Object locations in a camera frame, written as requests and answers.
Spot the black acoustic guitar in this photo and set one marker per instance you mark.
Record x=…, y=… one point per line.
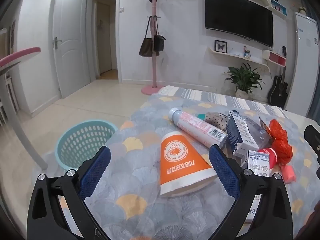
x=277, y=90

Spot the small toy figure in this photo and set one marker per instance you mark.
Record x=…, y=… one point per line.
x=303, y=10

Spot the framed butterfly picture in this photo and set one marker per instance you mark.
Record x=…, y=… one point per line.
x=220, y=46

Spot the polka dot cloth pouch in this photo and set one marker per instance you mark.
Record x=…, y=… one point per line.
x=217, y=120

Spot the black wall television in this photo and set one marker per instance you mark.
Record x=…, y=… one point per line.
x=237, y=17

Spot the white curved wall shelf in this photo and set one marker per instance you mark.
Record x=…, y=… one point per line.
x=237, y=56

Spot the black shoulder bag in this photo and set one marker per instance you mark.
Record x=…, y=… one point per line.
x=158, y=43

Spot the potted green plant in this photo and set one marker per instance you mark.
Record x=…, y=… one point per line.
x=243, y=77

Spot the pink coat rack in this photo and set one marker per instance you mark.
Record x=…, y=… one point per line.
x=155, y=65

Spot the white refrigerator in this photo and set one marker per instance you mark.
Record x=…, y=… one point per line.
x=300, y=67

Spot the white panel door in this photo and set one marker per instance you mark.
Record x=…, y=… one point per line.
x=70, y=42

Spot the pink bag roll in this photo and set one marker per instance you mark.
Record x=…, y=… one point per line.
x=287, y=173

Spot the hallway door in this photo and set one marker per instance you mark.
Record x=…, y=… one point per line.
x=103, y=42

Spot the small colourful figurine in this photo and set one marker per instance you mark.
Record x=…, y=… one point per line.
x=246, y=52

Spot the orange paper cup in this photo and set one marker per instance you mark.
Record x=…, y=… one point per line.
x=180, y=165

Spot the pink round table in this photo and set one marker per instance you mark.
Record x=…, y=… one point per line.
x=20, y=55

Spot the blue picture pair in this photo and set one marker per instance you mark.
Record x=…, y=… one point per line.
x=278, y=6

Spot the teal plastic waste basket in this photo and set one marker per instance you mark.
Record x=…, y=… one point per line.
x=75, y=140

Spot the brown tote bag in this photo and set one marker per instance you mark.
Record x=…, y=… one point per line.
x=146, y=47

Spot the red plastic bag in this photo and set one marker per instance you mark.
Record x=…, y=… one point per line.
x=282, y=145

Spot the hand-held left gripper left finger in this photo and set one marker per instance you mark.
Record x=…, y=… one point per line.
x=96, y=170

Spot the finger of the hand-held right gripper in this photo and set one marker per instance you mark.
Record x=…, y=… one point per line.
x=311, y=137

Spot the white printed packet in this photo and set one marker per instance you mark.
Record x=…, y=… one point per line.
x=253, y=210

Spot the red and white wall box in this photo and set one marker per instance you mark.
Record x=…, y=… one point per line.
x=275, y=58

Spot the white packet with red cap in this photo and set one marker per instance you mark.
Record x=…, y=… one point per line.
x=260, y=165

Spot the silver foil wrapper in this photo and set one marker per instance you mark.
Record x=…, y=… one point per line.
x=263, y=132

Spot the teal small packet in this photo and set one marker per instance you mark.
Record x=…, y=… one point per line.
x=201, y=116

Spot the pink and white spray bottle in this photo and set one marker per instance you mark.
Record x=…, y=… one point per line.
x=197, y=127

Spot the blue and white milk carton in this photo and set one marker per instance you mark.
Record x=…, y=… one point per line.
x=240, y=135

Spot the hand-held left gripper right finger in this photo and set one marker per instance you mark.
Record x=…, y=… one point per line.
x=223, y=172

